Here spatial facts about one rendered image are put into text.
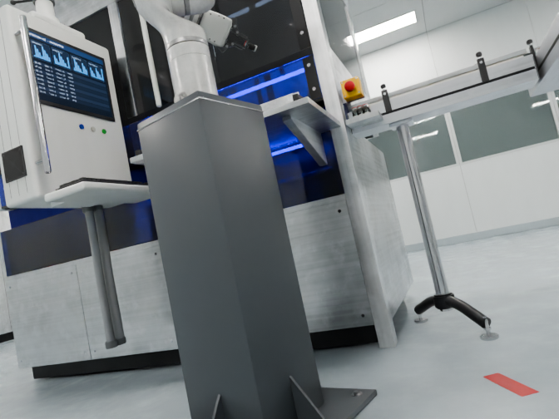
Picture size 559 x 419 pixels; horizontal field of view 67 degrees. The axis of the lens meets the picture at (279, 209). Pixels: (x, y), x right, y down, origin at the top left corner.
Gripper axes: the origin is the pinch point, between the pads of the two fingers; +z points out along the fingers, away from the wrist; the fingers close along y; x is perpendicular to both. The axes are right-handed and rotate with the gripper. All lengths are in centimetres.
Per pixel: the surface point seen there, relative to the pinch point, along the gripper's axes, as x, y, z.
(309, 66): -15.8, -5.0, 28.1
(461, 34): -421, -178, 260
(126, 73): -63, 31, -45
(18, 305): -65, 172, -57
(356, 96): -3.9, -1.5, 47.7
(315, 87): -12.2, 1.8, 33.3
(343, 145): 0, 18, 51
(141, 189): -7, 66, -14
